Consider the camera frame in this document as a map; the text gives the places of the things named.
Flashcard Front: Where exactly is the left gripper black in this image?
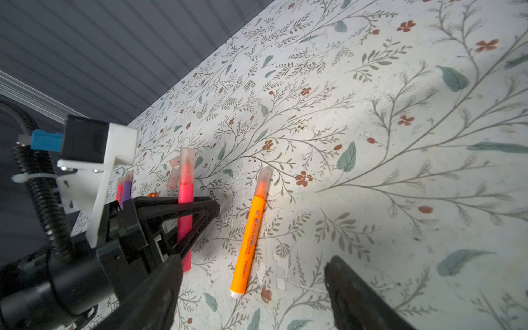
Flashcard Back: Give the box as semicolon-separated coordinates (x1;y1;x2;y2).
96;197;220;329

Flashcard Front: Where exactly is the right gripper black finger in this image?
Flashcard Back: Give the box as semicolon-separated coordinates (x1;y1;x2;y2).
324;256;413;330

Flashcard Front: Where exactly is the pink marker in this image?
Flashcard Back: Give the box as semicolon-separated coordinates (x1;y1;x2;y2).
115;177;125;207
177;184;194;273

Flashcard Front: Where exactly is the purple marker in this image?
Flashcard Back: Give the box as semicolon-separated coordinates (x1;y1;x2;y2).
121;170;133;202

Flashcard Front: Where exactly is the orange marker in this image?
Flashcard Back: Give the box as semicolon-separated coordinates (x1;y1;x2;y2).
230;195;265;299

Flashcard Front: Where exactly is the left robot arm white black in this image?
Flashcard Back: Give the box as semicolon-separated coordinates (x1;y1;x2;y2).
1;197;220;329

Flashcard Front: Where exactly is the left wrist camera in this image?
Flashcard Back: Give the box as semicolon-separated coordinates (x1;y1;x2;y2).
12;115;138;248

